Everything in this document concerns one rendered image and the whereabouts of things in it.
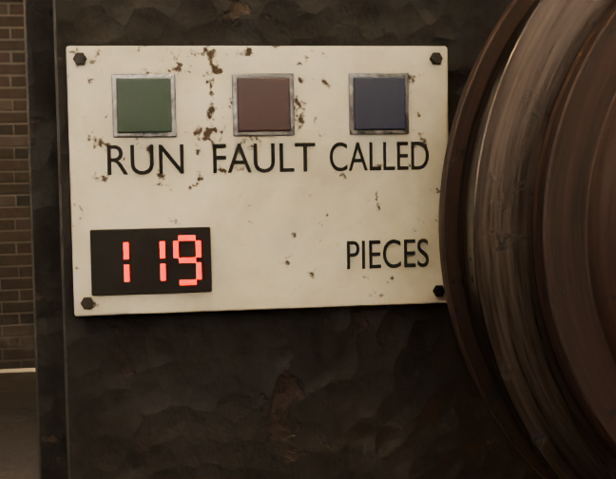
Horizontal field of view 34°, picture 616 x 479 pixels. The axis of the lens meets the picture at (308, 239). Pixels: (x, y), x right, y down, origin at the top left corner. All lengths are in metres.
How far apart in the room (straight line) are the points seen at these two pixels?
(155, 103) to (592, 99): 0.28
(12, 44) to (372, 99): 6.12
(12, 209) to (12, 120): 0.56
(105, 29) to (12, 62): 6.05
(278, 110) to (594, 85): 0.22
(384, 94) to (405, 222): 0.09
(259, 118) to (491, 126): 0.18
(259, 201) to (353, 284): 0.09
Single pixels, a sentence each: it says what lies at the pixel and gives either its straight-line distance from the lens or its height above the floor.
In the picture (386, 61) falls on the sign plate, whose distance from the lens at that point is 0.72.
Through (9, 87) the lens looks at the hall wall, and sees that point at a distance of 6.75.
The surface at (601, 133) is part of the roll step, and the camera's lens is 0.60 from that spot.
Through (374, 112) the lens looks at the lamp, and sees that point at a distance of 0.71.
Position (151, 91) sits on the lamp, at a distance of 0.69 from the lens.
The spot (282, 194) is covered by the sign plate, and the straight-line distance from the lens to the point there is 0.70.
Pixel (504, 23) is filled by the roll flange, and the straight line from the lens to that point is 0.67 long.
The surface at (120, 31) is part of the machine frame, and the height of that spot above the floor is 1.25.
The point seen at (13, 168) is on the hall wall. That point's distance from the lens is 6.72.
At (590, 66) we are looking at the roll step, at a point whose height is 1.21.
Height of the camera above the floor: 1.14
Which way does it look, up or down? 3 degrees down
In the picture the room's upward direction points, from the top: 1 degrees counter-clockwise
